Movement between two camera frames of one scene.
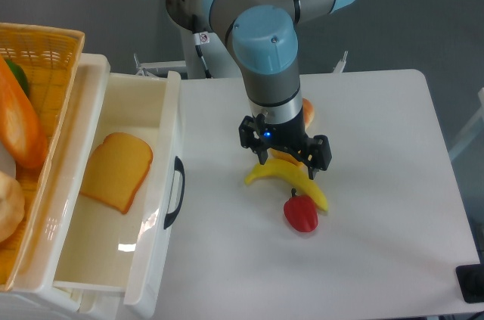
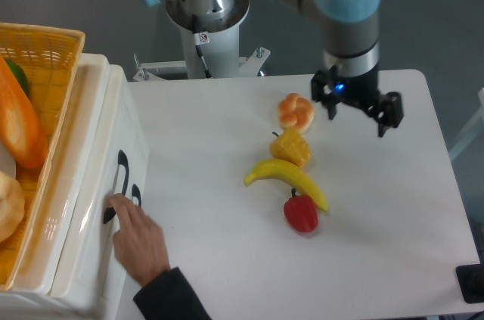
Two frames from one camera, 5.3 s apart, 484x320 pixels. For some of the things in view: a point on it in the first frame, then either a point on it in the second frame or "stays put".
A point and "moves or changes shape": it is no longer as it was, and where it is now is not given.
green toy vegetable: x=20 y=76 stays put
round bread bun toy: x=12 y=205 stays put
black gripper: x=261 y=135 to x=361 y=91
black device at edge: x=470 y=278 stays put
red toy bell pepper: x=301 y=212 stays put
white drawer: x=121 y=219 moves or changes shape
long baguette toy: x=21 y=130 stays put
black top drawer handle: x=171 y=217 to x=122 y=160
